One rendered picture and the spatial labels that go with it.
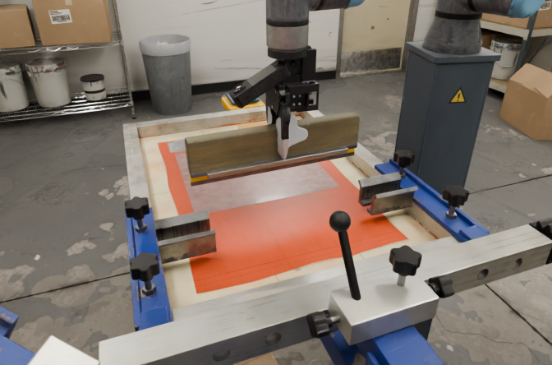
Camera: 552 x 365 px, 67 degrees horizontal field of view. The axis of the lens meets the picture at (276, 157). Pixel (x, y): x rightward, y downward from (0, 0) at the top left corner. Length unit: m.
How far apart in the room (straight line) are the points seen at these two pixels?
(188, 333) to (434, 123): 0.91
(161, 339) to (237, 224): 0.36
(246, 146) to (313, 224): 0.21
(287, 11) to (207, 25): 3.72
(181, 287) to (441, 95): 0.84
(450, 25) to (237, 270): 0.83
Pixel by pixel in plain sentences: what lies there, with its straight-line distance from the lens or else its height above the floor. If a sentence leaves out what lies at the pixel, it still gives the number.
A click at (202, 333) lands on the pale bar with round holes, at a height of 1.04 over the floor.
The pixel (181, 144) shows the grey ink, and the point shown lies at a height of 0.96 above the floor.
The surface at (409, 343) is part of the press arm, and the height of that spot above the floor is 1.04.
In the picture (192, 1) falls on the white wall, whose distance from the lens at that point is 4.38.
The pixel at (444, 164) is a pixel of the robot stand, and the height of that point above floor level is 0.88.
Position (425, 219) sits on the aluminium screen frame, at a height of 0.98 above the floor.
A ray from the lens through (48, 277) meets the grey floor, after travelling 2.41.
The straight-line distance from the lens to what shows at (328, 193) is 0.97.
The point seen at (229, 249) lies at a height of 0.96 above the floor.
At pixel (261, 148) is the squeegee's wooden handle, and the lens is 0.82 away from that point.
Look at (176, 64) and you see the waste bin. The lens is 3.92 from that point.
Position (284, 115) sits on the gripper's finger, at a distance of 0.77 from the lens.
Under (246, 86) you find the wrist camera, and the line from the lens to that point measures 0.77.
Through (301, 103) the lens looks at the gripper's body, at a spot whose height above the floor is 1.19.
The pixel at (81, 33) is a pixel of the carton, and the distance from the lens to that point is 3.88.
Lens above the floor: 1.47
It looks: 28 degrees down
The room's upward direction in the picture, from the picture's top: straight up
